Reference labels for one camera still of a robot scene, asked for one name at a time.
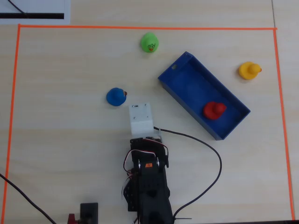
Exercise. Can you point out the red rubber duck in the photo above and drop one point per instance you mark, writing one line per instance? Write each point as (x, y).
(213, 110)

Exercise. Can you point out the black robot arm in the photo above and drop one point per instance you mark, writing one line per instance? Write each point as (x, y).
(151, 186)

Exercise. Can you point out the blue rubber duck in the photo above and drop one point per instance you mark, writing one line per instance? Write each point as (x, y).
(115, 96)

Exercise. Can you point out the blue plastic box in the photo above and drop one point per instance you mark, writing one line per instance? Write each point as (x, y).
(194, 88)

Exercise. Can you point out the green rubber duck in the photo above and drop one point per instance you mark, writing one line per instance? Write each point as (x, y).
(149, 43)

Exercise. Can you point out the yellow rubber duck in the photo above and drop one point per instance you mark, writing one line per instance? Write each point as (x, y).
(248, 70)

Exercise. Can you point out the black mounting plate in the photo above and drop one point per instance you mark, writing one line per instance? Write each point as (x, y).
(89, 212)

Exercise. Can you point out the red clamp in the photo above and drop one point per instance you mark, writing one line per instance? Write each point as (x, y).
(72, 219)

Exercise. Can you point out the orange tape strip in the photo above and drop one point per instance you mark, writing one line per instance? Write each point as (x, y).
(140, 27)
(13, 93)
(283, 116)

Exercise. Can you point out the white camera housing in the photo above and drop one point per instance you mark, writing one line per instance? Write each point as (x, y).
(140, 116)

